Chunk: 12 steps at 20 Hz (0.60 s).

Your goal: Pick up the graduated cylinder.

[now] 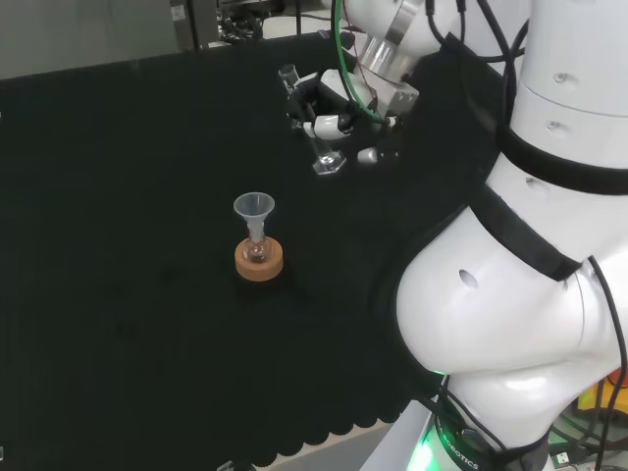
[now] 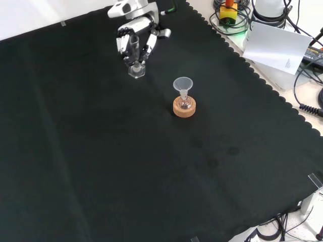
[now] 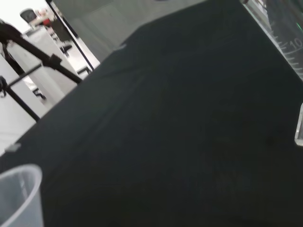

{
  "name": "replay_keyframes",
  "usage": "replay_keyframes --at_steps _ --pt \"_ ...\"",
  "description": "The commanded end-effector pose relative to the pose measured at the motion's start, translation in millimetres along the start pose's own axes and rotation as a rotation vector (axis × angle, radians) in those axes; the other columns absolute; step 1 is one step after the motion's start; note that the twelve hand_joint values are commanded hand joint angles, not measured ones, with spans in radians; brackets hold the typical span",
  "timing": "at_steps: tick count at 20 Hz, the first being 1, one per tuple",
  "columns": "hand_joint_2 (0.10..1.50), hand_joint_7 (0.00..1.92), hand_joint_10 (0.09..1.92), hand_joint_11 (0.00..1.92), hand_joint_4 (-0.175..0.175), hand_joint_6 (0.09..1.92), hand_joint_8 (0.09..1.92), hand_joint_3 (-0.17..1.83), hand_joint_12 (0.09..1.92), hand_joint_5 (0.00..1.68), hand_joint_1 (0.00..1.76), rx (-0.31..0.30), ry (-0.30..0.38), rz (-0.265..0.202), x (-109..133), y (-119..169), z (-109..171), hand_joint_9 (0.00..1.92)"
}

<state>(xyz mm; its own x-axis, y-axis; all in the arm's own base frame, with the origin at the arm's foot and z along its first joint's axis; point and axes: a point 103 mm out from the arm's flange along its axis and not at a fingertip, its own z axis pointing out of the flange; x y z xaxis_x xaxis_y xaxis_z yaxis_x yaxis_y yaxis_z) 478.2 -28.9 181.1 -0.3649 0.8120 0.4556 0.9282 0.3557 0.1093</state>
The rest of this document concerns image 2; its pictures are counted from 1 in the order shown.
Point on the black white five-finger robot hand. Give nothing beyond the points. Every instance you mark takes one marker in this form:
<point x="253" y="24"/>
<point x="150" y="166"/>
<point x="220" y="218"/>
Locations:
<point x="137" y="25"/>

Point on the clear glass graduated cylinder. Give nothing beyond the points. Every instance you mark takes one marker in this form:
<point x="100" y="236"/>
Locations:
<point x="136" y="71"/>

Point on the clear plastic funnel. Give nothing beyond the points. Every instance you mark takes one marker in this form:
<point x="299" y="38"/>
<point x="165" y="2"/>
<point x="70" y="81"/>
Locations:
<point x="183" y="83"/>

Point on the clear cloth clip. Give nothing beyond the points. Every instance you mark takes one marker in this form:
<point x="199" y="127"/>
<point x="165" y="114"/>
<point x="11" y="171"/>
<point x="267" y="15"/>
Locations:
<point x="194" y="239"/>
<point x="63" y="23"/>
<point x="315" y="180"/>

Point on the small glass round-bottom flask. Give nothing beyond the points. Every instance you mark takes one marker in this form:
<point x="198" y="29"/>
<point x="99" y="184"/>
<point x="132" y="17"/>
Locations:
<point x="184" y="103"/>

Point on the yellow stop button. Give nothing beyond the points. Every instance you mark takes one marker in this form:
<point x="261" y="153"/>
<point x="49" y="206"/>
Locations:
<point x="228" y="13"/>

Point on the black bench cloth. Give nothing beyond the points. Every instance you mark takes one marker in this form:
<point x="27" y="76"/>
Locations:
<point x="126" y="151"/>

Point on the white paper sheet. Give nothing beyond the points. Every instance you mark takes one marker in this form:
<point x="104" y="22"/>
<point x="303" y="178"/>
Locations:
<point x="275" y="45"/>

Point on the black power adapter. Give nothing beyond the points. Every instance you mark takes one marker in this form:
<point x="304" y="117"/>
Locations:
<point x="314" y="54"/>

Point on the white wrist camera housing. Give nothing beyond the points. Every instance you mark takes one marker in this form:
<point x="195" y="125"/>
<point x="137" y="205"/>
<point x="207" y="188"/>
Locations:
<point x="118" y="10"/>

